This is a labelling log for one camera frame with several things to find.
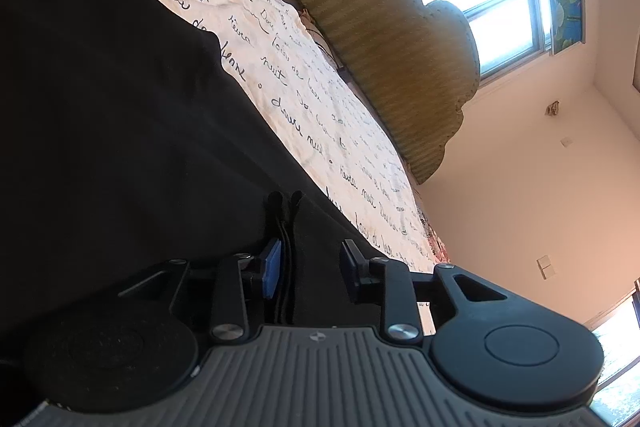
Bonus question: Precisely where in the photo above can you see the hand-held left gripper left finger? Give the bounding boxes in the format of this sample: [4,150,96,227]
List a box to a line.
[117,239,285,344]

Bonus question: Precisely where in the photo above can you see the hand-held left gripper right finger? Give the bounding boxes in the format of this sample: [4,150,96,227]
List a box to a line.
[339,240,507,346]

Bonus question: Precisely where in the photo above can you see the pink floral cloth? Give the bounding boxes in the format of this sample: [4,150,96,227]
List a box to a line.
[418,205,453,261]

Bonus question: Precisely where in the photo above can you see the black pants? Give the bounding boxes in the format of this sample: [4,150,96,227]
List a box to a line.
[0,0,434,348]

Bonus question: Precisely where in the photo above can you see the green padded headboard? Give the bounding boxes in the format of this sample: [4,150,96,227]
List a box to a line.
[252,0,482,186]

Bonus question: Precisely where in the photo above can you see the white script-print blanket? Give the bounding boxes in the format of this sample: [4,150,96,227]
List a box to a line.
[54,0,452,336]

